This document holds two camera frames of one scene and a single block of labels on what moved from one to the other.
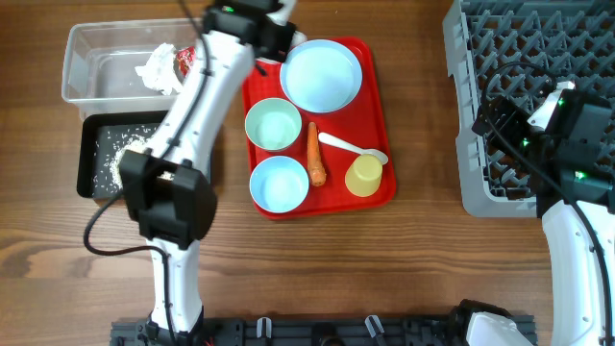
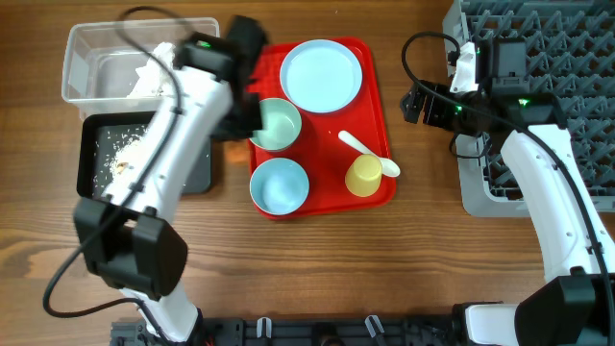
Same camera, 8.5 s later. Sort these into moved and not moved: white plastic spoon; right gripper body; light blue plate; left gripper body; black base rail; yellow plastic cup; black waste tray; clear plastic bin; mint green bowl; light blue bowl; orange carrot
Moved: left gripper body; right gripper body; white plastic spoon; orange carrot
Not moved: black waste tray; clear plastic bin; yellow plastic cup; black base rail; mint green bowl; light blue plate; light blue bowl
